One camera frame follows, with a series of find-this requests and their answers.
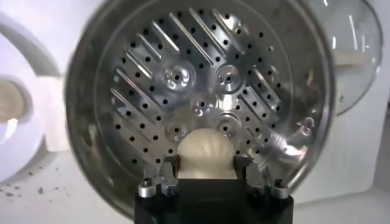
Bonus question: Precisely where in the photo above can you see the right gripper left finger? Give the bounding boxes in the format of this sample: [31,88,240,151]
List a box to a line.
[138,155,180,199]

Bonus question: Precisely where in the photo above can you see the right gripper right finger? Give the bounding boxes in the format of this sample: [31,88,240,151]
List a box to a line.
[233,156,289,200]

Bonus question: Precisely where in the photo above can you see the white steamed baozi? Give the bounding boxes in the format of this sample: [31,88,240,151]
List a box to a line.
[0,79,30,122]
[176,127,238,180]

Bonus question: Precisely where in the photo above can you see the round glass pot lid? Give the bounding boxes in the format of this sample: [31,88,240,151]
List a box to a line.
[307,0,384,116]

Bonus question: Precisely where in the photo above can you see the perforated steel steamer basket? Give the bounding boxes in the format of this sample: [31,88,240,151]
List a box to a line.
[38,0,336,219]

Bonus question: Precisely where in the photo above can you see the scattered dark crumbs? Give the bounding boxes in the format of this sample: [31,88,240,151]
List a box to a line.
[0,164,69,201]

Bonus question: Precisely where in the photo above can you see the round white plate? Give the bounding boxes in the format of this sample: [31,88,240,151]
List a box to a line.
[0,12,62,183]

